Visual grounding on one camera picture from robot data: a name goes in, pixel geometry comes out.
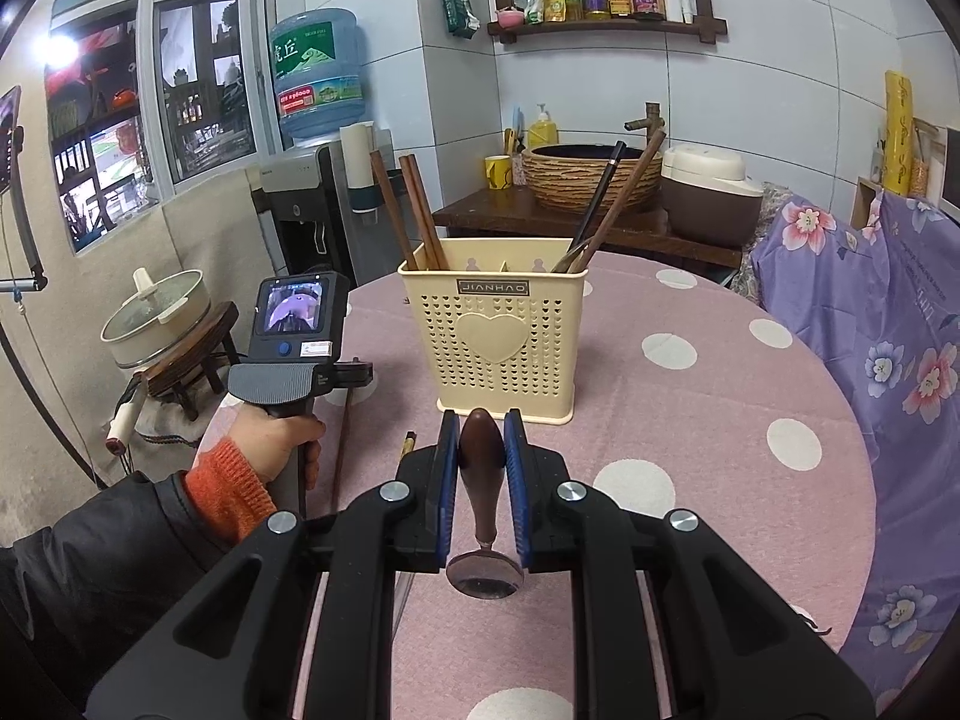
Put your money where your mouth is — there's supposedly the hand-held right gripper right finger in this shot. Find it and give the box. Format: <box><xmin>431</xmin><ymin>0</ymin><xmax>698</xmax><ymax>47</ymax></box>
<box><xmin>504</xmin><ymin>409</ymin><xmax>878</xmax><ymax>720</ymax></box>

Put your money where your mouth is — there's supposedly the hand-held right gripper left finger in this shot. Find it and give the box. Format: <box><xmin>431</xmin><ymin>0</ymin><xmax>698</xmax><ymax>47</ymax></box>
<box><xmin>86</xmin><ymin>409</ymin><xmax>461</xmax><ymax>720</ymax></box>

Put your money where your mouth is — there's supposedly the metal spoon with wooden handle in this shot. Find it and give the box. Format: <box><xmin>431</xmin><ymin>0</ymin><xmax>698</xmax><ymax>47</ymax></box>
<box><xmin>446</xmin><ymin>406</ymin><xmax>526</xmax><ymax>601</ymax></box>

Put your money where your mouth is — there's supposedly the cream plastic utensil basket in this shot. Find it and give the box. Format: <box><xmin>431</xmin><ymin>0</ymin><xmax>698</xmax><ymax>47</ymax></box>
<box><xmin>397</xmin><ymin>236</ymin><xmax>590</xmax><ymax>421</ymax></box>

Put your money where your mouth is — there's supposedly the brown wooden chopstick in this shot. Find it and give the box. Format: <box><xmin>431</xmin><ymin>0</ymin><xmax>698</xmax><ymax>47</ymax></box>
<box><xmin>409</xmin><ymin>154</ymin><xmax>451</xmax><ymax>271</ymax></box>
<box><xmin>399</xmin><ymin>154</ymin><xmax>443</xmax><ymax>271</ymax></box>
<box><xmin>574</xmin><ymin>129</ymin><xmax>668</xmax><ymax>272</ymax></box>
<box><xmin>369</xmin><ymin>150</ymin><xmax>419</xmax><ymax>271</ymax></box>
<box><xmin>553</xmin><ymin>157</ymin><xmax>647</xmax><ymax>274</ymax></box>

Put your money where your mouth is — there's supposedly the black chopstick with silver band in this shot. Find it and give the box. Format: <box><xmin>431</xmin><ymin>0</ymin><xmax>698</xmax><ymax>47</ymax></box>
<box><xmin>566</xmin><ymin>139</ymin><xmax>628</xmax><ymax>256</ymax></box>

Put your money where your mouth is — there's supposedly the person's left forearm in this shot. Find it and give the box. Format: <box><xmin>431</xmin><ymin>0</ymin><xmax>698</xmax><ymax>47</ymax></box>
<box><xmin>0</xmin><ymin>439</ymin><xmax>301</xmax><ymax>691</ymax></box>

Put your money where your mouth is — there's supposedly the person's left hand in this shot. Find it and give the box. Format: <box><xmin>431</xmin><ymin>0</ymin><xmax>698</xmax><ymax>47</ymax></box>
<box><xmin>191</xmin><ymin>414</ymin><xmax>328</xmax><ymax>511</ymax></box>

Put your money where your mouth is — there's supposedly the dark wooden stool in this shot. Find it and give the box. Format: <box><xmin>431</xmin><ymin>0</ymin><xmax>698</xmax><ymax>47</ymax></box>
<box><xmin>133</xmin><ymin>301</ymin><xmax>241</xmax><ymax>421</ymax></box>

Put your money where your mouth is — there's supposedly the cream electric pot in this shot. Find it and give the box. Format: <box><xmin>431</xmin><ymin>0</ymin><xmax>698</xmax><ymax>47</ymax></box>
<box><xmin>101</xmin><ymin>268</ymin><xmax>211</xmax><ymax>370</ymax></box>

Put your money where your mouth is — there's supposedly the grey water dispenser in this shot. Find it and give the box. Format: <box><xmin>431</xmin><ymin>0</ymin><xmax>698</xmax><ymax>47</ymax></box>
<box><xmin>259</xmin><ymin>136</ymin><xmax>398</xmax><ymax>293</ymax></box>

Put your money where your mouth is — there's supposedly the dark wooden counter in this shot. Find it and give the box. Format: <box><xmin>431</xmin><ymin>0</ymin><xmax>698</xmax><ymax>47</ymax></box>
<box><xmin>433</xmin><ymin>187</ymin><xmax>743</xmax><ymax>271</ymax></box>

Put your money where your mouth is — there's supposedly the beige paper cup tube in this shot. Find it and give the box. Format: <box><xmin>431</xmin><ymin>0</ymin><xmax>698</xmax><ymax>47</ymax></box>
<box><xmin>340</xmin><ymin>120</ymin><xmax>376</xmax><ymax>188</ymax></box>

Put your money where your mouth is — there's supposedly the woven pattern basin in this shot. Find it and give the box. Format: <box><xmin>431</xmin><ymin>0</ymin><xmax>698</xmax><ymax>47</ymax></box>
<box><xmin>521</xmin><ymin>142</ymin><xmax>665</xmax><ymax>212</ymax></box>

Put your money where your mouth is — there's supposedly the blue water jug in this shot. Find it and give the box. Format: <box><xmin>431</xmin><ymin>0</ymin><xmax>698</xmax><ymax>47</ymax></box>
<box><xmin>270</xmin><ymin>7</ymin><xmax>368</xmax><ymax>140</ymax></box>

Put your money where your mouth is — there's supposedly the yellow soap pump bottle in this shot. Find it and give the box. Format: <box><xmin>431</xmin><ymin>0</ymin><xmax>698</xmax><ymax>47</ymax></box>
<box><xmin>527</xmin><ymin>103</ymin><xmax>560</xmax><ymax>151</ymax></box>

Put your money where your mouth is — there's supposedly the window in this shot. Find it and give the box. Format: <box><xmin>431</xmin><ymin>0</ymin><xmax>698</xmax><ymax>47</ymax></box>
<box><xmin>45</xmin><ymin>0</ymin><xmax>275</xmax><ymax>256</ymax></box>

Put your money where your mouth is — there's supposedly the brown and white rice cooker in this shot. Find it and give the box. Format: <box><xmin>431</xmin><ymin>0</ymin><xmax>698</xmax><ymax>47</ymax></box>
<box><xmin>660</xmin><ymin>144</ymin><xmax>764</xmax><ymax>247</ymax></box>

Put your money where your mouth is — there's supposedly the green hanging packet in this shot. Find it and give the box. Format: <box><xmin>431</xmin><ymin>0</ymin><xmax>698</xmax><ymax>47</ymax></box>
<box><xmin>439</xmin><ymin>0</ymin><xmax>481</xmax><ymax>38</ymax></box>

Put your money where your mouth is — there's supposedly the bronze faucet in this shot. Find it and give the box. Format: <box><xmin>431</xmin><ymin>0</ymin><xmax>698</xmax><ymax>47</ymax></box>
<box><xmin>625</xmin><ymin>103</ymin><xmax>667</xmax><ymax>147</ymax></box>

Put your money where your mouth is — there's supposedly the purple floral cloth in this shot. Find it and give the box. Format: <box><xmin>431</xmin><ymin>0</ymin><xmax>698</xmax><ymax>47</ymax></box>
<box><xmin>731</xmin><ymin>180</ymin><xmax>960</xmax><ymax>713</ymax></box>

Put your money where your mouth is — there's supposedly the white microwave oven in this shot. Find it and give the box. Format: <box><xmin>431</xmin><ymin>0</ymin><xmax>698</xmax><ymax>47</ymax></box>
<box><xmin>937</xmin><ymin>127</ymin><xmax>960</xmax><ymax>211</ymax></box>

